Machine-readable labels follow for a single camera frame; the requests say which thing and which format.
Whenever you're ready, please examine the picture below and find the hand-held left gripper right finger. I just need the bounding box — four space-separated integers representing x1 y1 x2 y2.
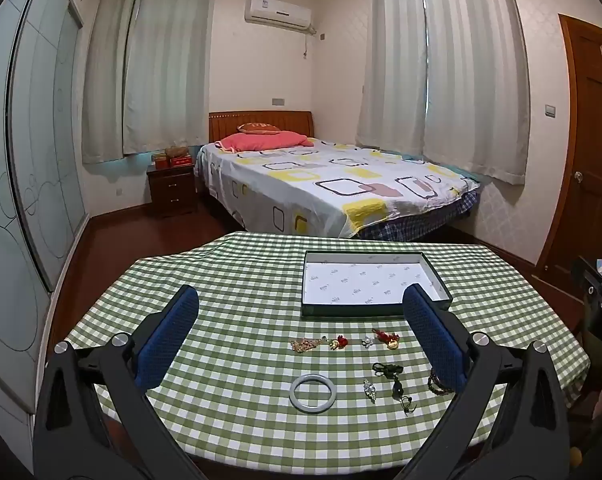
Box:
402 282 572 480

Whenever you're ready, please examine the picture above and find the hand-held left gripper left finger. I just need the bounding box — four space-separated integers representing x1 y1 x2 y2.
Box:
33 284 202 480

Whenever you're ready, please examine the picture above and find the dark red bead bracelet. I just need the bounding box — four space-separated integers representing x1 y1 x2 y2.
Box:
427 367 454 396

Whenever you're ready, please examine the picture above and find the dark cord pendant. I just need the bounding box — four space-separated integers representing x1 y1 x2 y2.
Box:
372 361 417 416

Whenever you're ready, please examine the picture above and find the green cardboard box tray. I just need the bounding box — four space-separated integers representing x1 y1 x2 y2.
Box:
301 250 454 321

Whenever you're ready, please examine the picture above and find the gold chain necklace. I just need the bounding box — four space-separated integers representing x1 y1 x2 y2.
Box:
290 336 330 353

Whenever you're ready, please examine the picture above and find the pale jade bangle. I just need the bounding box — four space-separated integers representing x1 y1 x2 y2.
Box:
289 374 338 415

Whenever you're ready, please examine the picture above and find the red knot gold charm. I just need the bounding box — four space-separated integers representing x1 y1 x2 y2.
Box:
372 327 402 351

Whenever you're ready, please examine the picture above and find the green checked tablecloth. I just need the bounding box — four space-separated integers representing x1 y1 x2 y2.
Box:
46 231 592 480

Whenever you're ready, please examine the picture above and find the blue plaid under sheet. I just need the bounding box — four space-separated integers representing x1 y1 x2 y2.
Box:
356 190 482 241

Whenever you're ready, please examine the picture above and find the dark wooden nightstand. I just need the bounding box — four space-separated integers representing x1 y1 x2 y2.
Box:
147 162 201 218

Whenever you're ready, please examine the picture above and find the wooden door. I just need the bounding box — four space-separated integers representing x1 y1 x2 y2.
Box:
536 14 602 281

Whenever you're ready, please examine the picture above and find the patterned white bed sheet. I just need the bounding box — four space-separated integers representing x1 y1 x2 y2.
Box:
196 136 482 240

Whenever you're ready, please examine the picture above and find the pink pillow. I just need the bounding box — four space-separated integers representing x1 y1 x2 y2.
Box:
215 131 316 153

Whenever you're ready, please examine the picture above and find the wooden bed headboard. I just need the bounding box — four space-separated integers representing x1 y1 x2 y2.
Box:
208 111 314 143

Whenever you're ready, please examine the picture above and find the glass sliding door wardrobe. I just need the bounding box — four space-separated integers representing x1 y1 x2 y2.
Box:
0 0 89 416

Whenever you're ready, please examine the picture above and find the orange cushion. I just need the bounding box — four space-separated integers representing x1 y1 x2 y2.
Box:
237 121 282 135

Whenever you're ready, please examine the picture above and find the white striped curtain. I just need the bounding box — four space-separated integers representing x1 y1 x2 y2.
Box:
122 0 217 157
418 0 532 186
356 0 427 150
82 0 146 165

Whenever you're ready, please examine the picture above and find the white air conditioner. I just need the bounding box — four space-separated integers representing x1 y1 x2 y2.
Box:
244 0 316 36

